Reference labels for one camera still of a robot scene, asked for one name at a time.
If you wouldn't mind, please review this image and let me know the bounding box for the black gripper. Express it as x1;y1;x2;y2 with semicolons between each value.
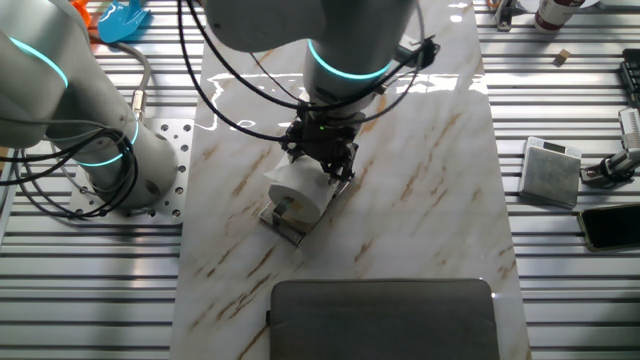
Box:
280;117;360;184

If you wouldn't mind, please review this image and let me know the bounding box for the white toilet paper roll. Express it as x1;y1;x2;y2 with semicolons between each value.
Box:
263;154;337;225

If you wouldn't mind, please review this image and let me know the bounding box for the marble pattern board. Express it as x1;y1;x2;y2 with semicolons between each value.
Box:
169;0;532;360

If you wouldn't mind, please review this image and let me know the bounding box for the grey fabric sleeve pad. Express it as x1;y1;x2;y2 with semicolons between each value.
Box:
267;278;501;360

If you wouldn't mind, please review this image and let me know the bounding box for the silver digital scale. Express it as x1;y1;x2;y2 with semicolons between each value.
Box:
518;136;583;210

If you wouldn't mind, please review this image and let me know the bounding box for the black metal clamp stand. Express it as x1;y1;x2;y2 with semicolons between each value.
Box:
493;0;526;32

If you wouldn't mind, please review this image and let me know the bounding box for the blue toy shovel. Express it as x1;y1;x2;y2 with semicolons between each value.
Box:
97;0;151;45

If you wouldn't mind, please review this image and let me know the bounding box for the red white can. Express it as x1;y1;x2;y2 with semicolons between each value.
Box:
533;0;586;35

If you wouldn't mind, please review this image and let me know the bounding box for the black smartphone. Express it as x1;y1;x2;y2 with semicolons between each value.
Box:
576;202;640;253

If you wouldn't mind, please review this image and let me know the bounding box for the black keyboard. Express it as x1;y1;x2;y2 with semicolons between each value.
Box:
619;47;640;109

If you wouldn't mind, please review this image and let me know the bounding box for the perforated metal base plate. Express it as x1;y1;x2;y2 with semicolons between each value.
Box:
67;118;195;226

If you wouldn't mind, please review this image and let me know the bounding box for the grey cable with metal connector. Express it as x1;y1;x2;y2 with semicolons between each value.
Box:
89;34;154;124

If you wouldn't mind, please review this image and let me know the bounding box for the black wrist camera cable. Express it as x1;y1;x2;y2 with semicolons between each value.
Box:
177;0;441;144

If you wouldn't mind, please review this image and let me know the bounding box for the silver camera on mount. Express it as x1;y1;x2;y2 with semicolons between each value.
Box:
579;107;640;190

